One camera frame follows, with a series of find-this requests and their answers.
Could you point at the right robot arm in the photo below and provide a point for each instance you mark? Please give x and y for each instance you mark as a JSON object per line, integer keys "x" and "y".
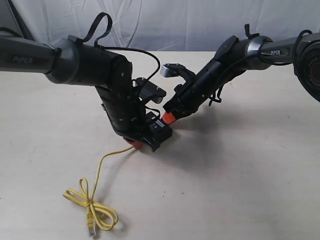
{"x": 233, "y": 58}

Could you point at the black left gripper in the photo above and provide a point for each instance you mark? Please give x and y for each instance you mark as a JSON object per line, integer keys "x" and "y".
{"x": 134, "y": 124}

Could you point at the white backdrop curtain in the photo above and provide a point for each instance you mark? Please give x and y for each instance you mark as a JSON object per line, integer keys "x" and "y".
{"x": 161, "y": 25}

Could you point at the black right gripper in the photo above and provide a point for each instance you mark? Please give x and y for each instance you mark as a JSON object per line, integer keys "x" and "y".
{"x": 186, "y": 101}

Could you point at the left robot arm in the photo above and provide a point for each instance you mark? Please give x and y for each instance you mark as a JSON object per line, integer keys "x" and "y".
{"x": 71, "y": 62}

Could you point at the small black box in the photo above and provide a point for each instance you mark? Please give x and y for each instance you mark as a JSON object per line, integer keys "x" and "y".
{"x": 160, "y": 130}

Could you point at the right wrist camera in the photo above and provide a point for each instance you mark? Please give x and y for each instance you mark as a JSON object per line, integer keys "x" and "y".
{"x": 170, "y": 70}

